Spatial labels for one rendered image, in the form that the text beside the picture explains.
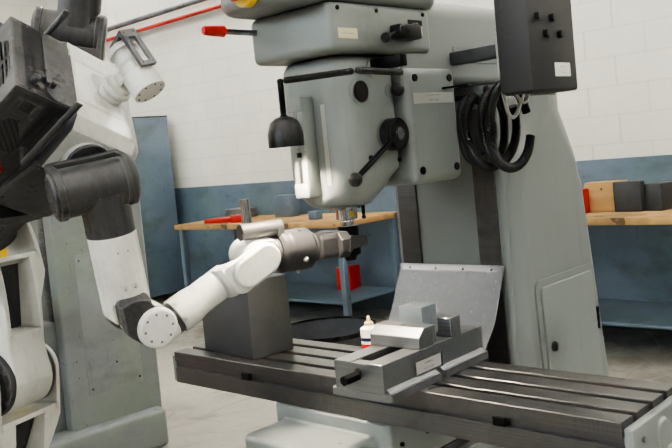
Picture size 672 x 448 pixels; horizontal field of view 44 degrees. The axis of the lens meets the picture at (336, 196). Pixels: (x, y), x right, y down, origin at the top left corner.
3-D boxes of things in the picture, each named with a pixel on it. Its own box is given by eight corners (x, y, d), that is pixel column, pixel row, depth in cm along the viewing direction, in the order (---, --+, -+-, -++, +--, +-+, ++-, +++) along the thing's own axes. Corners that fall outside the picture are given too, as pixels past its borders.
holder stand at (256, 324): (253, 360, 196) (245, 276, 195) (204, 349, 212) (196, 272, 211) (294, 348, 203) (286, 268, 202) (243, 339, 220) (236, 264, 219)
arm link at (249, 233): (301, 273, 172) (252, 282, 166) (277, 267, 181) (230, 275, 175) (298, 219, 171) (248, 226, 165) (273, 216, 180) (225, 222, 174)
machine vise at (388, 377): (390, 404, 152) (385, 345, 152) (330, 394, 162) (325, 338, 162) (490, 357, 178) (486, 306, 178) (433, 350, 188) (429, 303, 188)
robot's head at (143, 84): (121, 109, 159) (150, 80, 156) (94, 68, 161) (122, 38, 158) (142, 110, 165) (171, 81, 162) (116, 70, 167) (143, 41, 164)
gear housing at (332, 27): (333, 49, 163) (328, -2, 163) (252, 67, 180) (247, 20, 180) (434, 53, 188) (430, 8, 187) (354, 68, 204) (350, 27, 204)
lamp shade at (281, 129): (262, 149, 164) (258, 117, 164) (279, 147, 171) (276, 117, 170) (294, 145, 161) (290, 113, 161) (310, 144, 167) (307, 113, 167)
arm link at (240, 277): (287, 262, 169) (236, 302, 163) (267, 257, 176) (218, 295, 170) (272, 236, 166) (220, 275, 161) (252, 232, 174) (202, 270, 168)
